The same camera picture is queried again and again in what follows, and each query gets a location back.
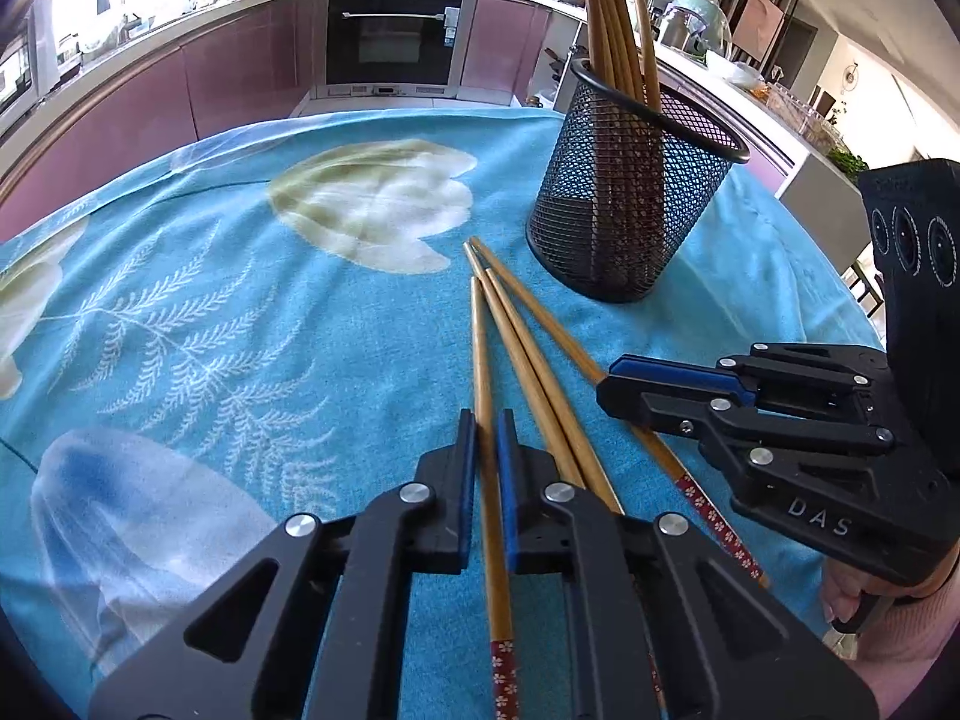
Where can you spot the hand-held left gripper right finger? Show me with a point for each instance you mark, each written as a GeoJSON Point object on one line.
{"type": "Point", "coordinates": [510, 480]}

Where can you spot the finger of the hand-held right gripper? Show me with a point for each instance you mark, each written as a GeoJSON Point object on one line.
{"type": "Point", "coordinates": [652, 406]}
{"type": "Point", "coordinates": [660, 373]}

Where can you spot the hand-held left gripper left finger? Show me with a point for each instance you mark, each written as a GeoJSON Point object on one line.
{"type": "Point", "coordinates": [469, 465]}

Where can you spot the red-ended wooden chopstick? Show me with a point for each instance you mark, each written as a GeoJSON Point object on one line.
{"type": "Point", "coordinates": [720, 531]}
{"type": "Point", "coordinates": [553, 390]}
{"type": "Point", "coordinates": [481, 360]}
{"type": "Point", "coordinates": [536, 390]}

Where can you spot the black mesh utensil holder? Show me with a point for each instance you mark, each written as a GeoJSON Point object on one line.
{"type": "Point", "coordinates": [600, 240]}

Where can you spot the bunch of wooden chopsticks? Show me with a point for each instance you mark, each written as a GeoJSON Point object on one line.
{"type": "Point", "coordinates": [596, 45]}

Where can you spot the person's right forearm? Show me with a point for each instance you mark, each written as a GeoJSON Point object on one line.
{"type": "Point", "coordinates": [915, 652]}

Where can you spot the person's right hand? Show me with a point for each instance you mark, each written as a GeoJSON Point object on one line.
{"type": "Point", "coordinates": [840, 604]}

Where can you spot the green leafy vegetables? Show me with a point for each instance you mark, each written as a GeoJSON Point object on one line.
{"type": "Point", "coordinates": [847, 162]}

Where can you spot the clear plastic food box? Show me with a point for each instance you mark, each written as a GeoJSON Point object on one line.
{"type": "Point", "coordinates": [799, 109]}

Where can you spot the blue floral tablecloth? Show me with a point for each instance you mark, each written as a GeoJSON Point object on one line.
{"type": "Point", "coordinates": [225, 315]}

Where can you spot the white bowl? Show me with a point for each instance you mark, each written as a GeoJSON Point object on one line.
{"type": "Point", "coordinates": [735, 71]}

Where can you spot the pink base cabinets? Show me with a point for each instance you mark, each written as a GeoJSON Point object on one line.
{"type": "Point", "coordinates": [150, 105]}
{"type": "Point", "coordinates": [495, 45]}

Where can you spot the black built-in oven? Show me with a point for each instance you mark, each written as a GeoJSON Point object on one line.
{"type": "Point", "coordinates": [397, 37]}

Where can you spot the wall clock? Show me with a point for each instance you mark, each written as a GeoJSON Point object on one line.
{"type": "Point", "coordinates": [851, 76]}

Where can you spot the framed wall picture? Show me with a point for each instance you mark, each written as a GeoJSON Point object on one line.
{"type": "Point", "coordinates": [765, 22]}

